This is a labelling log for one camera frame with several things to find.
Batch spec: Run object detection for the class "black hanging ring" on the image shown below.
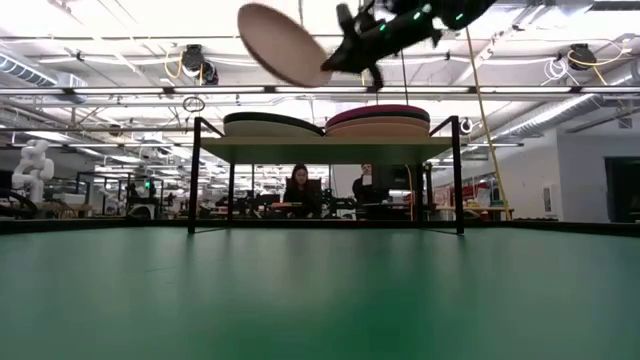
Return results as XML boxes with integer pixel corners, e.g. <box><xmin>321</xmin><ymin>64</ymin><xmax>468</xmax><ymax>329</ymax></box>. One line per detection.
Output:
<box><xmin>182</xmin><ymin>95</ymin><xmax>207</xmax><ymax>114</ymax></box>

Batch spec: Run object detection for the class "magenta plate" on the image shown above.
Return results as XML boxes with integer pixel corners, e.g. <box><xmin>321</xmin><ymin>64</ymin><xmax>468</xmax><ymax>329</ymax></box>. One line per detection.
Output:
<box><xmin>324</xmin><ymin>103</ymin><xmax>432</xmax><ymax>129</ymax></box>

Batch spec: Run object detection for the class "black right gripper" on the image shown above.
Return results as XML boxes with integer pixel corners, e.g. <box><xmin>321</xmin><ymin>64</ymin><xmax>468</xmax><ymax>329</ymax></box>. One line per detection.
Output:
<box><xmin>319</xmin><ymin>2</ymin><xmax>445</xmax><ymax>93</ymax></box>

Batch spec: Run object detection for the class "person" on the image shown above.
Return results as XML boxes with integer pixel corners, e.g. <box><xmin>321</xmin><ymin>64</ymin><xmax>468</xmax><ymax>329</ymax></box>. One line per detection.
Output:
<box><xmin>272</xmin><ymin>163</ymin><xmax>321</xmax><ymax>219</ymax></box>
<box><xmin>351</xmin><ymin>162</ymin><xmax>389</xmax><ymax>206</ymax></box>

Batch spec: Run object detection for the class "salmon plate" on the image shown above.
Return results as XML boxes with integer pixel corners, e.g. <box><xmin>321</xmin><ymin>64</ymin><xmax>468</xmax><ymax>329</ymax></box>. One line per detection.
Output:
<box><xmin>236</xmin><ymin>2</ymin><xmax>334</xmax><ymax>90</ymax></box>

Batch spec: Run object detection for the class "black ceiling cable reel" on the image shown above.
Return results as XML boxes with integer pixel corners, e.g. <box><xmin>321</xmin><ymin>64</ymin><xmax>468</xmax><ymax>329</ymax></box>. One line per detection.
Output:
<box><xmin>179</xmin><ymin>43</ymin><xmax>207</xmax><ymax>74</ymax></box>
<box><xmin>567</xmin><ymin>43</ymin><xmax>599</xmax><ymax>71</ymax></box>

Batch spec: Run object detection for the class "wooden shelf with black legs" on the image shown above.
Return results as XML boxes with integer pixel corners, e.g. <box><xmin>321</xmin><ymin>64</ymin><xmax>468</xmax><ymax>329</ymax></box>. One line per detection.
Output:
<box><xmin>187</xmin><ymin>115</ymin><xmax>466</xmax><ymax>236</ymax></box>

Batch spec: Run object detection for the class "green table mat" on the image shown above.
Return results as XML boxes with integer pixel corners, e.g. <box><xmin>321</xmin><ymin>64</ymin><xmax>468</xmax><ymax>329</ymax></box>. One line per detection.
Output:
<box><xmin>0</xmin><ymin>227</ymin><xmax>640</xmax><ymax>360</ymax></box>

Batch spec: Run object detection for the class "long ceiling light strip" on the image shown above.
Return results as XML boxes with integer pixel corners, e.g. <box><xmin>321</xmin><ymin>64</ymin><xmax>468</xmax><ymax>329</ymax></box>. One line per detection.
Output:
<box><xmin>0</xmin><ymin>85</ymin><xmax>640</xmax><ymax>96</ymax></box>

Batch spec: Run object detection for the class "dark door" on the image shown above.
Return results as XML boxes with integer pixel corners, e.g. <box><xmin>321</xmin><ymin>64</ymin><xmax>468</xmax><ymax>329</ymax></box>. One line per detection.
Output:
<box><xmin>603</xmin><ymin>156</ymin><xmax>640</xmax><ymax>224</ymax></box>

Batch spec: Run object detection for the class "grey ceiling duct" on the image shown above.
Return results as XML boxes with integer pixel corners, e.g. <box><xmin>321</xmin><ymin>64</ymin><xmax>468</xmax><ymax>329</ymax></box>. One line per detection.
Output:
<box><xmin>504</xmin><ymin>59</ymin><xmax>640</xmax><ymax>139</ymax></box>
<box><xmin>0</xmin><ymin>49</ymin><xmax>89</xmax><ymax>104</ymax></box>

